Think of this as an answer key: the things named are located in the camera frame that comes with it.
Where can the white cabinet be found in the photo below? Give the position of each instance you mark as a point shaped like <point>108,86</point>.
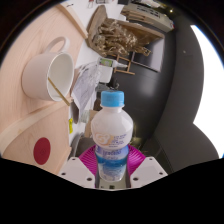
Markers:
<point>150,16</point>

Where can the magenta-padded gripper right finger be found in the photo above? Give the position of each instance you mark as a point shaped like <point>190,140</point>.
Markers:
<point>148,171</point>

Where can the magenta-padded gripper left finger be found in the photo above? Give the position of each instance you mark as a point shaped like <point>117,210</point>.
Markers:
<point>75,171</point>

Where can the wooden stirring stick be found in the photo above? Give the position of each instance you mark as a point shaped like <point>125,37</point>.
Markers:
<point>60,91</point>

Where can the green-labelled spray bottle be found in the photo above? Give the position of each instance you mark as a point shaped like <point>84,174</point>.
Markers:
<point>106,62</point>

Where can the white chair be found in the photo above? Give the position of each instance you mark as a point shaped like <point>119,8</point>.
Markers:
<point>105,74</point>

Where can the flat round red coaster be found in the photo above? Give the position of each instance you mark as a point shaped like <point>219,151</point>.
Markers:
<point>42,151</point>

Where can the golden sculpture on wooden base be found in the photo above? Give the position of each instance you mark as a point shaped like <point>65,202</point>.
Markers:
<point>113,36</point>

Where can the small yellow item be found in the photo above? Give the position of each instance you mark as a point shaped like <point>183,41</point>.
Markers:
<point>70,126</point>

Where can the blue-capped plastic drink bottle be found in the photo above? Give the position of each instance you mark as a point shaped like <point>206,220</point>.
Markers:
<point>111,133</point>

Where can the brown cardboard box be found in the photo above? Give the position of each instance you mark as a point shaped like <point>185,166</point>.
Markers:
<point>90,125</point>

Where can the black wall screen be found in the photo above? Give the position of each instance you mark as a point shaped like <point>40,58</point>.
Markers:
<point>150,53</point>

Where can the wooden easel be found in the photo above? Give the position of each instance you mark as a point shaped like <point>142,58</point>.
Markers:
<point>123,65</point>

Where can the white ceramic mug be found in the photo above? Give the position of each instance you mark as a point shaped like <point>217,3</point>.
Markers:
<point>36,76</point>

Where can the long ceiling light strip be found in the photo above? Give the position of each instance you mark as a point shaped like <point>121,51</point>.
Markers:
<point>210,93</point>

